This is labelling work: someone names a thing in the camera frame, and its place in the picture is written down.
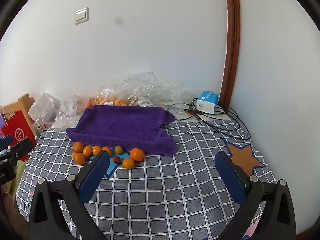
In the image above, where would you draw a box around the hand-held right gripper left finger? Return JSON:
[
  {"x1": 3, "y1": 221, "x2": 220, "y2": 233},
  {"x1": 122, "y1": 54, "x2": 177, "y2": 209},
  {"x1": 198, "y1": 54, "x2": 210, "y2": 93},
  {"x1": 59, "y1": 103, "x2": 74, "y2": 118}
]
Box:
[{"x1": 28, "y1": 151, "x2": 112, "y2": 240}]

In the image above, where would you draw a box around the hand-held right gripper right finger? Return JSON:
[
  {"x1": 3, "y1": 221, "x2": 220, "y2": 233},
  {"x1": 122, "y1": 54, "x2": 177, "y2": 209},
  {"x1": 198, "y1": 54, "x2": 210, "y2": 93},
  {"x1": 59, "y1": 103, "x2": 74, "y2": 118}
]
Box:
[{"x1": 214, "y1": 151, "x2": 297, "y2": 240}]

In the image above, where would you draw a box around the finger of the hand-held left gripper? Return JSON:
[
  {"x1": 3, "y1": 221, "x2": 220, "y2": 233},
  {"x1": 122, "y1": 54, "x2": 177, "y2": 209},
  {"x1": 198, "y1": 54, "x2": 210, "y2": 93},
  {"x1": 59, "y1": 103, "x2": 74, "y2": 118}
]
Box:
[
  {"x1": 0, "y1": 134, "x2": 14, "y2": 151},
  {"x1": 0, "y1": 138, "x2": 36, "y2": 167}
]

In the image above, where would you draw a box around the red paper bag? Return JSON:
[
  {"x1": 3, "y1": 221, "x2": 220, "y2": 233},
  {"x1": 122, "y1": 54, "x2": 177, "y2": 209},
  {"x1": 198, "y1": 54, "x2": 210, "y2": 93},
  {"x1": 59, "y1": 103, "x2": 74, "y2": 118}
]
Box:
[{"x1": 0, "y1": 110, "x2": 37, "y2": 163}]

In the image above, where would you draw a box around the wooden chair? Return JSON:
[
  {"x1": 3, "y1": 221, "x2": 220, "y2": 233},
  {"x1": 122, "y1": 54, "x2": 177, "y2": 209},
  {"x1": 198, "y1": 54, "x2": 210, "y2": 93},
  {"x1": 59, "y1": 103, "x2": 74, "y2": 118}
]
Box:
[{"x1": 10, "y1": 94, "x2": 35, "y2": 128}]

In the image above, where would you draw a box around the white plastic bag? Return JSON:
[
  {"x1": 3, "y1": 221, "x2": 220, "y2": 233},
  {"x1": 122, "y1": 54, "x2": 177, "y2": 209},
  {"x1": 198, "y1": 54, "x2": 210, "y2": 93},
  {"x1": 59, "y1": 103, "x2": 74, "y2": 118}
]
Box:
[{"x1": 28, "y1": 92, "x2": 61, "y2": 128}]

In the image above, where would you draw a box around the purple towel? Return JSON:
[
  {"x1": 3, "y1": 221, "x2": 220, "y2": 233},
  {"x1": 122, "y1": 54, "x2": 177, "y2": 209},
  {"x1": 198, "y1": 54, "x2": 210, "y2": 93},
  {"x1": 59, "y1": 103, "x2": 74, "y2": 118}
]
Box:
[{"x1": 66, "y1": 105, "x2": 178, "y2": 155}]

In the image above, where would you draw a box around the crumpled clear plastic bag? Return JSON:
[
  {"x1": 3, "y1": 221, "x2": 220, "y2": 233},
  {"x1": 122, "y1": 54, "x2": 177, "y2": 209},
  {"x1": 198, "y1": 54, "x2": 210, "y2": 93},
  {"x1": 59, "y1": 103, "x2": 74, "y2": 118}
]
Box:
[{"x1": 54, "y1": 94, "x2": 88, "y2": 129}]

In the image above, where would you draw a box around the grey checked blanket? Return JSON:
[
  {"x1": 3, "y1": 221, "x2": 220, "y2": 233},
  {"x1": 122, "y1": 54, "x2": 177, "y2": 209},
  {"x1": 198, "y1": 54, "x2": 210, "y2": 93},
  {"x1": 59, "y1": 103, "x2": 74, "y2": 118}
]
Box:
[{"x1": 15, "y1": 119, "x2": 277, "y2": 240}]

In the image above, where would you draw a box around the blue and white tissue pack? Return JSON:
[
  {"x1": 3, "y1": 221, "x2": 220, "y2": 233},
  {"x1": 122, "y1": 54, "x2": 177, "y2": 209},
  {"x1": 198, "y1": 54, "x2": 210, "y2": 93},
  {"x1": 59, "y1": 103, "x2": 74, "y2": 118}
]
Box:
[{"x1": 196, "y1": 90, "x2": 219, "y2": 114}]

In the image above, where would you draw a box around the clear plastic bag with oranges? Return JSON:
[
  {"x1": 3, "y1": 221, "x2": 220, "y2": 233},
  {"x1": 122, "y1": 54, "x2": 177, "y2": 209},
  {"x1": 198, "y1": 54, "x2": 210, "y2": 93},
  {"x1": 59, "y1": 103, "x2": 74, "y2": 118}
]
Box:
[{"x1": 86, "y1": 72, "x2": 190, "y2": 110}]

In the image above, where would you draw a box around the black cable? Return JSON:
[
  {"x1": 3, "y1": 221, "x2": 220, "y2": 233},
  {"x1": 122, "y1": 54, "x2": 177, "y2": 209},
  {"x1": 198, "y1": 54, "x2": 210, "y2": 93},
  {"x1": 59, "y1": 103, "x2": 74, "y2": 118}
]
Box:
[{"x1": 172, "y1": 97, "x2": 251, "y2": 140}]

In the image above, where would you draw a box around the brown wooden door frame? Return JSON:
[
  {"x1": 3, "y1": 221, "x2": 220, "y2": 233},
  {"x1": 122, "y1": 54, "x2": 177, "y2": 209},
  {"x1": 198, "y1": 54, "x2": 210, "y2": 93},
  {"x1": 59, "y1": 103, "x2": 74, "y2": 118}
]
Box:
[{"x1": 220, "y1": 0, "x2": 241, "y2": 108}]

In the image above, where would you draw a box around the white light switch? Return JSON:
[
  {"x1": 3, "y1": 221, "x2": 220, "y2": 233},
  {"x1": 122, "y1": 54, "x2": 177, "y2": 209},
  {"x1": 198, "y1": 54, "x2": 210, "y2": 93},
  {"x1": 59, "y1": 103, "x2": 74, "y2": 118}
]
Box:
[{"x1": 74, "y1": 7, "x2": 89, "y2": 25}]

